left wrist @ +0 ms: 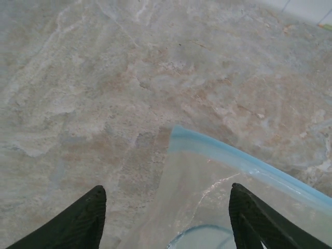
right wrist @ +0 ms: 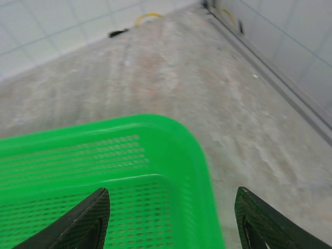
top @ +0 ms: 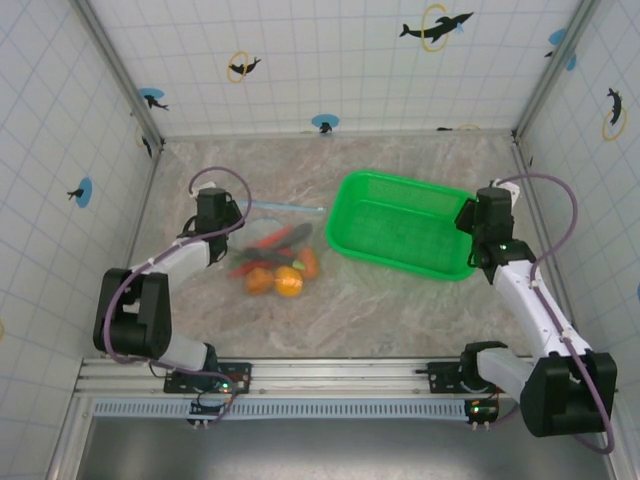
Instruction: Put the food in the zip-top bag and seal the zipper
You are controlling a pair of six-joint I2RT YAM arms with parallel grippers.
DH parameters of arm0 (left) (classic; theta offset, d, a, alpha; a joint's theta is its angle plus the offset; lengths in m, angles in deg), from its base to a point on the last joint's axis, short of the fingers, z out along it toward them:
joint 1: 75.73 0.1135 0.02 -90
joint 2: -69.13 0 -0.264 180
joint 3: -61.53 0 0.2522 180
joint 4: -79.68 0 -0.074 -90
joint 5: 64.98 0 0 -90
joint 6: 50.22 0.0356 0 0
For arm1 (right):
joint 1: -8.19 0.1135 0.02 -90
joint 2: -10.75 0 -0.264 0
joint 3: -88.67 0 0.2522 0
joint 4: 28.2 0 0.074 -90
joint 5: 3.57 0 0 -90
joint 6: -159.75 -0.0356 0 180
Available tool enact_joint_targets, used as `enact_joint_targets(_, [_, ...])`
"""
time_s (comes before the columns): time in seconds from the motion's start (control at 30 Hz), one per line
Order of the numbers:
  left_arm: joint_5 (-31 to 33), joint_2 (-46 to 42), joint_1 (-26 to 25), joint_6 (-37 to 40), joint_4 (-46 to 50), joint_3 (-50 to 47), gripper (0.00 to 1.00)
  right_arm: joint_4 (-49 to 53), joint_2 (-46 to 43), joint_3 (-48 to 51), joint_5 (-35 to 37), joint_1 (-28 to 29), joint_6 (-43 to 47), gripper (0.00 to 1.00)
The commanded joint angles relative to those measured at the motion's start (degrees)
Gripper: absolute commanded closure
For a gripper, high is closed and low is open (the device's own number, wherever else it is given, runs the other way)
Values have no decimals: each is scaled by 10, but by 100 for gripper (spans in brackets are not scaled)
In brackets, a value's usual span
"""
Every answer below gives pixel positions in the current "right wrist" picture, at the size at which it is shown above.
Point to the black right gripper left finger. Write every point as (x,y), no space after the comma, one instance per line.
(85,225)

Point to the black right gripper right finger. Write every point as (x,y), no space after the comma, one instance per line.
(259,225)

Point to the green plastic basket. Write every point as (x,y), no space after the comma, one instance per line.
(155,145)

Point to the aluminium floor rail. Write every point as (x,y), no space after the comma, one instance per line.
(285,88)

